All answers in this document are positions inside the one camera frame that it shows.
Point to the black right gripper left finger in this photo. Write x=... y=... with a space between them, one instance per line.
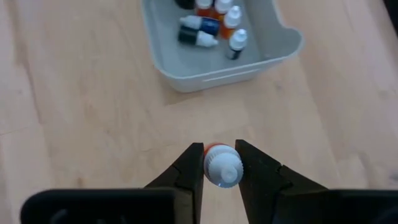
x=189 y=177

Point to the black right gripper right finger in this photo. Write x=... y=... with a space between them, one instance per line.
x=261 y=186

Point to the small orange coloring bottle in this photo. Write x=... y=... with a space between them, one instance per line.
x=224 y=168

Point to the small blue coloring bottle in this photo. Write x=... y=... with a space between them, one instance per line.
x=210 y=25

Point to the white plastic storage bin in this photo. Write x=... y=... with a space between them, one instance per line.
x=186 y=65

